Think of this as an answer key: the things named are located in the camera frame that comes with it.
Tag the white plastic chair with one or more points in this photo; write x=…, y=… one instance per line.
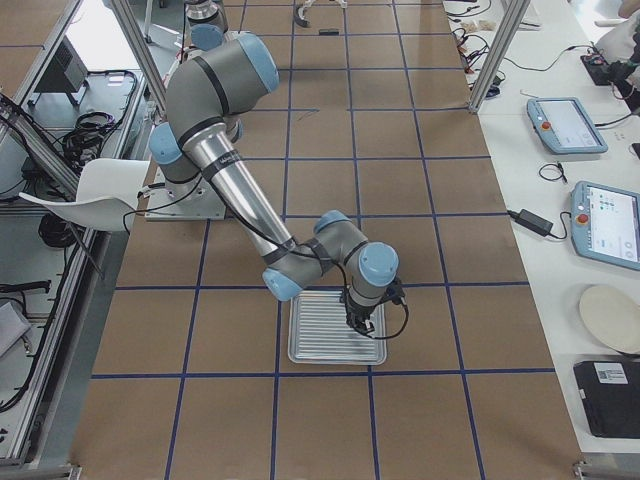
x=106, y=195

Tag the black power adapter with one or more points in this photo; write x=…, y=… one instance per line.
x=531, y=221

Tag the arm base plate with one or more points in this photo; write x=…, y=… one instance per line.
x=191, y=201

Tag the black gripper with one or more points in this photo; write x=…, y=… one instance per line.
x=358, y=314

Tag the teach pendant near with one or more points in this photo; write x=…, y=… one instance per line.
x=605, y=224

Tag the ribbed metal tray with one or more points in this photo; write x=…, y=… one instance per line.
x=319, y=334

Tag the aluminium frame post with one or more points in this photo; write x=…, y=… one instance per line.
x=502, y=40

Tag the teach pendant far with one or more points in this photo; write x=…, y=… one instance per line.
x=564, y=127

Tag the white round plate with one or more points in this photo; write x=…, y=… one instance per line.
x=612, y=317

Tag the teach pendant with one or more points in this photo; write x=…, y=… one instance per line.
x=564, y=127
x=605, y=224

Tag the olive curved brake shoe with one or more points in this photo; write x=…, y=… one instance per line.
x=300, y=16

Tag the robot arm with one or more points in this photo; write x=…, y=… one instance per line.
x=207, y=23
x=229, y=80

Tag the black flat box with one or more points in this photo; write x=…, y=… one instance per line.
x=609, y=391

